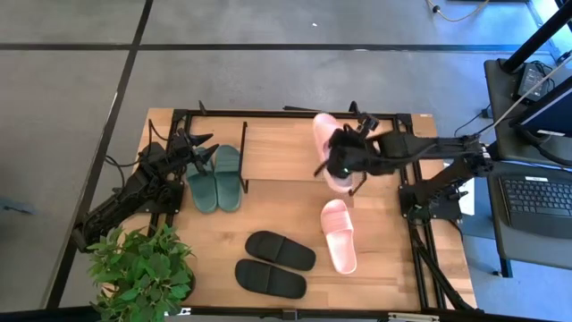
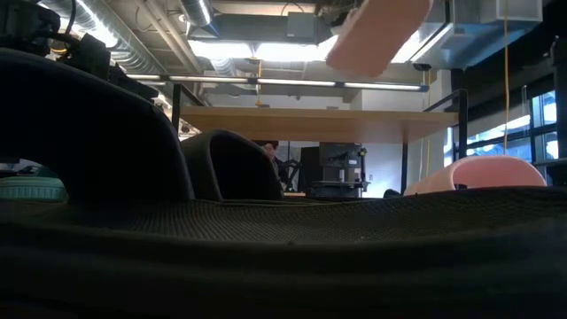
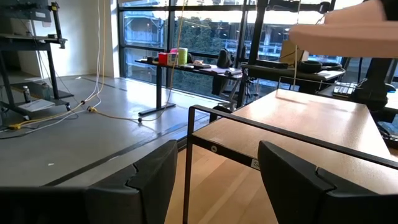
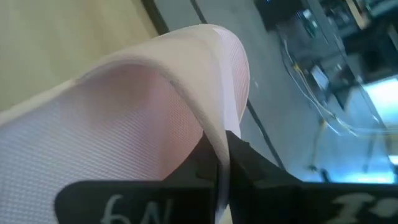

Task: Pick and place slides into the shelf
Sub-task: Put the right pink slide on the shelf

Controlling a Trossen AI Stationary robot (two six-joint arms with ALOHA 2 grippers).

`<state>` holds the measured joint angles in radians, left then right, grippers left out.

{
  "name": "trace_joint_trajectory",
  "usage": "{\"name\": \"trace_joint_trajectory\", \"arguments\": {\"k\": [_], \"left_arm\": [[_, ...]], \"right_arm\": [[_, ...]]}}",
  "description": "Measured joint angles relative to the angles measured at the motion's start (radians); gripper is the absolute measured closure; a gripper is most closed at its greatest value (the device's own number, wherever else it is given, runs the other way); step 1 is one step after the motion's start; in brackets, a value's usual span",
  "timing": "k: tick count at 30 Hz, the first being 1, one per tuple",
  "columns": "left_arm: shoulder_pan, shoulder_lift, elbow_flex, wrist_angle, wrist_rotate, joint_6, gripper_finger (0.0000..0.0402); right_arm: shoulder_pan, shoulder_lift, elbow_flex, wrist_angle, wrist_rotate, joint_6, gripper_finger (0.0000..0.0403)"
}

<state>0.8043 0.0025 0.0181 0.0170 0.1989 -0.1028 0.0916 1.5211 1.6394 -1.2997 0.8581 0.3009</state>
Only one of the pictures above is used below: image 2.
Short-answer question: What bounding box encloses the teal rubber slide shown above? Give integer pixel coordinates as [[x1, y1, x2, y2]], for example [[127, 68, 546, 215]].
[[0, 175, 68, 204]]

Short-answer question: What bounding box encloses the wooden shelf with black frame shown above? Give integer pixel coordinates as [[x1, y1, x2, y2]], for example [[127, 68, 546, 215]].
[[171, 82, 470, 196]]

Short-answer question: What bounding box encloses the black equipment stack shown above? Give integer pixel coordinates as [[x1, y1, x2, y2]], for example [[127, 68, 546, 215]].
[[299, 141, 370, 198]]

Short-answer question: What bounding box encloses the black rubber slide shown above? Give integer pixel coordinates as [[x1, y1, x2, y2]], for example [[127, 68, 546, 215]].
[[180, 128, 285, 202], [0, 46, 567, 319]]

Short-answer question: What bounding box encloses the long hanging light bar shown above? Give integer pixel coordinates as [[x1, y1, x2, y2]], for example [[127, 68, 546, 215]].
[[126, 74, 430, 93]]

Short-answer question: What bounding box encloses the person in dark top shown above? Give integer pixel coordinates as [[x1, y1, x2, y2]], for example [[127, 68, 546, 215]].
[[260, 141, 289, 190]]

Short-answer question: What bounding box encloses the pink rubber slide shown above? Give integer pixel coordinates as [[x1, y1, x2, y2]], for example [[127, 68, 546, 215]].
[[325, 0, 435, 79], [402, 154, 548, 197]]

